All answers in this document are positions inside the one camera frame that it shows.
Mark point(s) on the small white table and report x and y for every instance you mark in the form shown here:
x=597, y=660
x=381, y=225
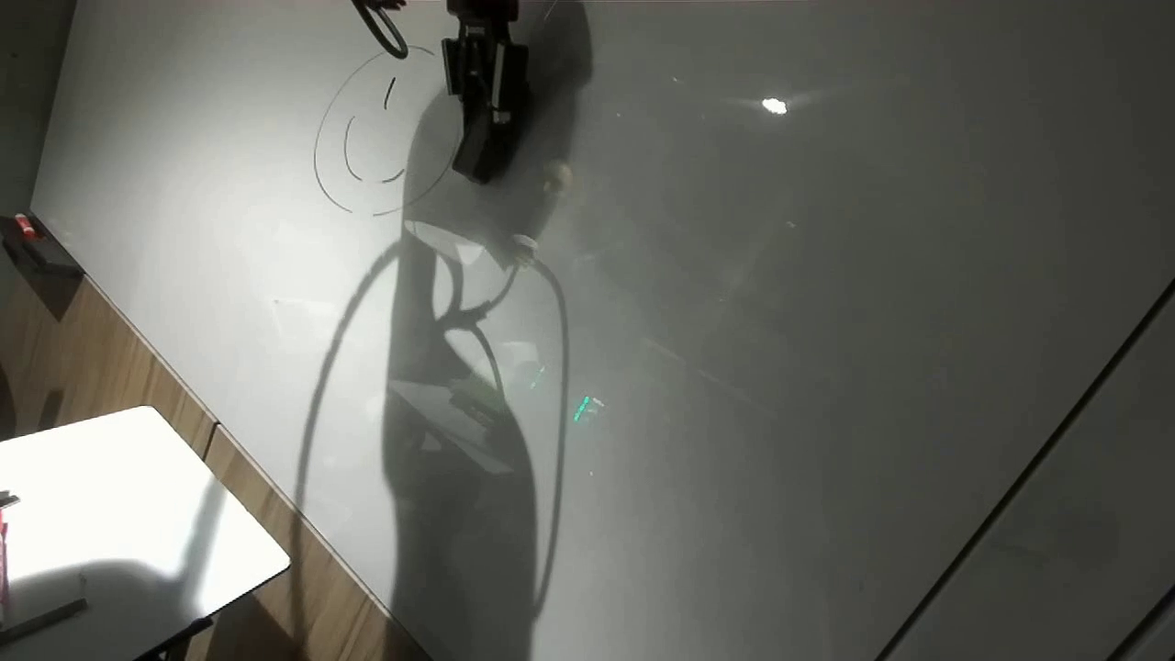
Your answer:
x=110, y=516

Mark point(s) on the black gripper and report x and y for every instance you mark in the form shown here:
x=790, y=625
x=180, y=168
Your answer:
x=482, y=18

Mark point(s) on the small red object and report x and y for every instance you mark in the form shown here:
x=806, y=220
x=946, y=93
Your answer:
x=24, y=225

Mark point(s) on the large white board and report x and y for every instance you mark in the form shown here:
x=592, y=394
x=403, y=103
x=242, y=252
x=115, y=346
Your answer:
x=735, y=367

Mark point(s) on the black whiteboard duster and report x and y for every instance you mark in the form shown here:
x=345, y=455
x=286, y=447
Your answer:
x=486, y=147

